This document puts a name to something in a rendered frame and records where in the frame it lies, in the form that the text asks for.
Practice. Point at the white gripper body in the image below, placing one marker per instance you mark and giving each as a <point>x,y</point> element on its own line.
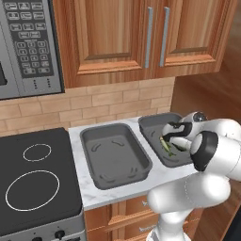
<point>175,128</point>

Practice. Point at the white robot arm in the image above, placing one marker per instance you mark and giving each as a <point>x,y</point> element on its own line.
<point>200,188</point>

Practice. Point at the yellow green squash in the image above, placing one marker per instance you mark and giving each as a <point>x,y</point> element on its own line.
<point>165,146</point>

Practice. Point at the grey tupperware tray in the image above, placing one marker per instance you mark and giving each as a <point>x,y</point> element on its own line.
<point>116,157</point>
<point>150,125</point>

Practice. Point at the wooden drawer front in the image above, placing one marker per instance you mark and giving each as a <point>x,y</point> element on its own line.
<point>136,205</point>
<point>138,227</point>

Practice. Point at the wooden cupboard door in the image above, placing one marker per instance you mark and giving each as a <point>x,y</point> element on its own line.
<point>194,28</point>
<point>106,34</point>

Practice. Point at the black hob stove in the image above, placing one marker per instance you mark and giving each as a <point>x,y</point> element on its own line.
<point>37,175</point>

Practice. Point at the black stove knob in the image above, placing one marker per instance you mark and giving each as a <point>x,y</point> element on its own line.
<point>37,239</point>
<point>59,234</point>

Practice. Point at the grey microwave oven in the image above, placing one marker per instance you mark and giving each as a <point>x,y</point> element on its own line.
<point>31,47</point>

